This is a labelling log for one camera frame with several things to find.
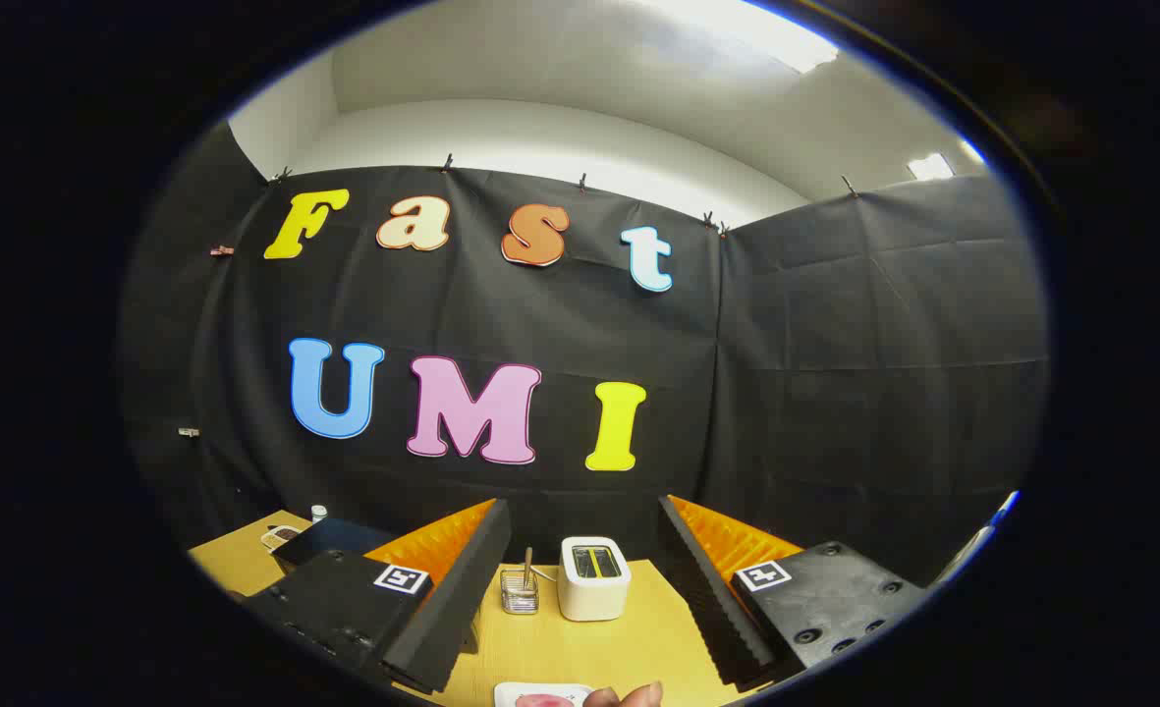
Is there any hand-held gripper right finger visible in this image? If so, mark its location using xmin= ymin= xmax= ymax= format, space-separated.
xmin=656 ymin=494 xmax=926 ymax=688

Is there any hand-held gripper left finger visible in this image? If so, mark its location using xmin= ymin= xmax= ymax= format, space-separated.
xmin=241 ymin=498 xmax=513 ymax=696

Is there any white square plate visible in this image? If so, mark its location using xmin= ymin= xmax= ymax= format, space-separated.
xmin=494 ymin=681 xmax=595 ymax=707

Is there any black toaster oven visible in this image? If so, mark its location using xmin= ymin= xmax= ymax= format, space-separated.
xmin=270 ymin=517 xmax=400 ymax=572

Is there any white pop-up toaster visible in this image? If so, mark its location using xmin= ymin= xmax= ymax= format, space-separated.
xmin=557 ymin=536 xmax=632 ymax=623

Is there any row of black clips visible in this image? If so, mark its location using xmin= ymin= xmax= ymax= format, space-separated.
xmin=268 ymin=152 xmax=861 ymax=239

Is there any large ceiling light panel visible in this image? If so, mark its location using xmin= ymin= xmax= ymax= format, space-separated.
xmin=638 ymin=0 xmax=841 ymax=76

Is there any wire mesh utensil basket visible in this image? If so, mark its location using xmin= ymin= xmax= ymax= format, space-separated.
xmin=500 ymin=568 xmax=540 ymax=616

